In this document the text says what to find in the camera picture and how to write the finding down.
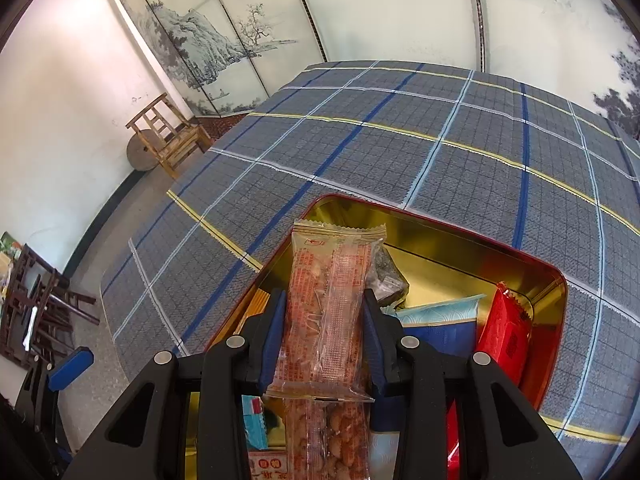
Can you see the painted landscape folding screen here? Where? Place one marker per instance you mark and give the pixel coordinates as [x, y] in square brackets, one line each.
[400, 10]

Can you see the round stone millstone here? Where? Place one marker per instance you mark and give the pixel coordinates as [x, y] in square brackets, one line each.
[137, 155]

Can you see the grey plaid tablecloth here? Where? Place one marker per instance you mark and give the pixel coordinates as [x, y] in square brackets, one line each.
[400, 160]

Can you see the dark wooden chair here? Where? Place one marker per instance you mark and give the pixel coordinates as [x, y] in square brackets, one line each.
[30, 305]

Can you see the pink patterned snack packet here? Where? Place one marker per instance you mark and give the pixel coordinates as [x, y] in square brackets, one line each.
[265, 465]

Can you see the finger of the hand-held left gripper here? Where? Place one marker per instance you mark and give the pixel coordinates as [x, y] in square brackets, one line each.
[70, 367]

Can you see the red snack packet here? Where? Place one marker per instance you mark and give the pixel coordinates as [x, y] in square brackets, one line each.
[505, 340]

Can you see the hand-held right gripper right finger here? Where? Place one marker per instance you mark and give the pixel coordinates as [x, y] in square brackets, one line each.
[375, 345]

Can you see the clear packet with red print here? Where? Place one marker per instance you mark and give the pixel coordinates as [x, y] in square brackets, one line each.
[330, 310]

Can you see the teal candy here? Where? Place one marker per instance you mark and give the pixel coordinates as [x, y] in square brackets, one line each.
[252, 422]

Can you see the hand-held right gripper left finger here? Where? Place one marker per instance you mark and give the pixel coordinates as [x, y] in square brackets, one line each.
[272, 345]

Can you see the grey clear-wrapped snack packet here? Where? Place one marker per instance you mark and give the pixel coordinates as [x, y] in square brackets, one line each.
[387, 275]

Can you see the navy and pale blue packet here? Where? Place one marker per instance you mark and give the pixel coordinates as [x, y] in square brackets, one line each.
[440, 330]

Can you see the clear peanut brittle packet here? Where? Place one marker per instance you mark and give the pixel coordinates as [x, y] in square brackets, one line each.
[335, 445]

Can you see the light wooden chair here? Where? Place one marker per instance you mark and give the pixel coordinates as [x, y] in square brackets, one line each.
[170, 135]

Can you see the red tin box gold interior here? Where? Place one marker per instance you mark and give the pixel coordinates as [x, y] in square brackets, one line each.
[450, 265]

